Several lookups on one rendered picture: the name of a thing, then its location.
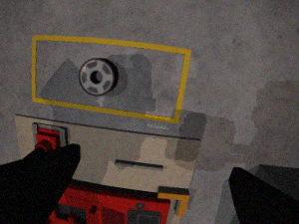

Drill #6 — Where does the yellow rectangular outline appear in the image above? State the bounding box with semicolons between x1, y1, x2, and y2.
32;35;191;123

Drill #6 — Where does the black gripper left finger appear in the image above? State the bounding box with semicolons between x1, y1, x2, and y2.
0;144;81;224

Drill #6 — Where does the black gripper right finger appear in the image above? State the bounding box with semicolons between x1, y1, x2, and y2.
229;167;299;224

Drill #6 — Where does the black toy wheel with grey hub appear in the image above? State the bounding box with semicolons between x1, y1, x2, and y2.
80;59;119;96

